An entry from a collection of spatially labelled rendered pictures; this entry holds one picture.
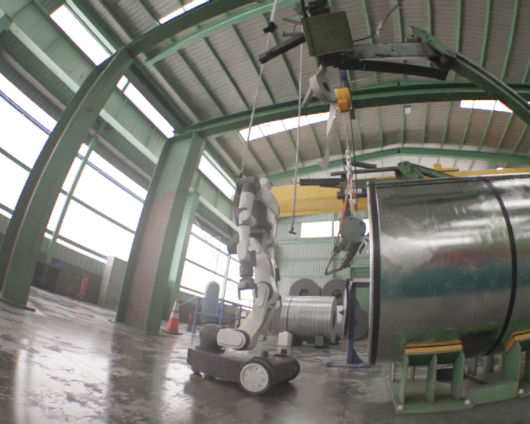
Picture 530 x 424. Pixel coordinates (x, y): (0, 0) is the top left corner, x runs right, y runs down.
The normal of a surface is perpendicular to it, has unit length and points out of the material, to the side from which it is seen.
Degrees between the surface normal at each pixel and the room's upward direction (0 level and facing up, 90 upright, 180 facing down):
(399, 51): 130
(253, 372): 90
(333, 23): 145
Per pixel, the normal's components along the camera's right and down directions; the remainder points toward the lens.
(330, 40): -0.31, 0.49
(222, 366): -0.37, -0.43
